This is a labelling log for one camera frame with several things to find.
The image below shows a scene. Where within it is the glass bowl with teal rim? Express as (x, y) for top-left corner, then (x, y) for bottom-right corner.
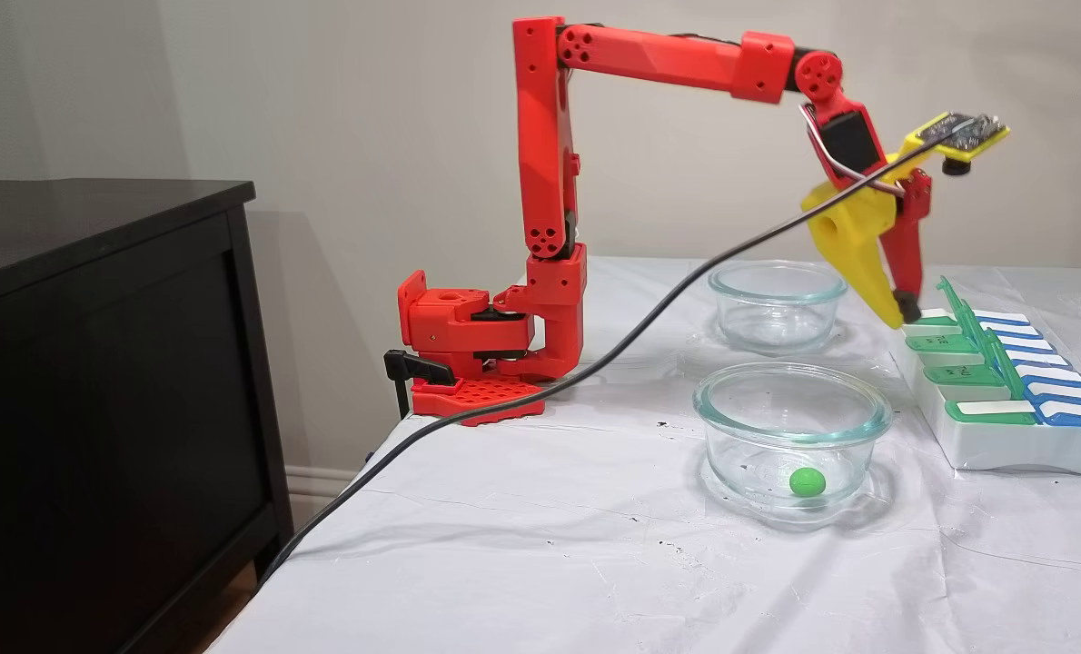
(693, 362), (894, 523)
(709, 261), (850, 355)

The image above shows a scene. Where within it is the weekly pill organizer box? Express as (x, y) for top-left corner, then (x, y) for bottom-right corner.
(889, 275), (1081, 478)

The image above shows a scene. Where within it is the white tablecloth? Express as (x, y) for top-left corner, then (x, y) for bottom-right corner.
(206, 256), (1081, 654)

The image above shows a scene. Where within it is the black table clamp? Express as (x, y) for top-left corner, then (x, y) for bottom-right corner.
(383, 349), (457, 419)

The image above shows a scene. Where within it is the black wooden cabinet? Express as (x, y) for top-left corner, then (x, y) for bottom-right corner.
(0, 179), (294, 654)

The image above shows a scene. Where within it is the white servo wire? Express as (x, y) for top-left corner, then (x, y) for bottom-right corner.
(799, 103), (907, 197)

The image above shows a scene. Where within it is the black camera board yellow holder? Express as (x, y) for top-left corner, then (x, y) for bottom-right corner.
(904, 111), (1012, 178)

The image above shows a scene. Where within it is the black camera cable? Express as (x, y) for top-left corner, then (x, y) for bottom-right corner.
(259, 150), (937, 582)

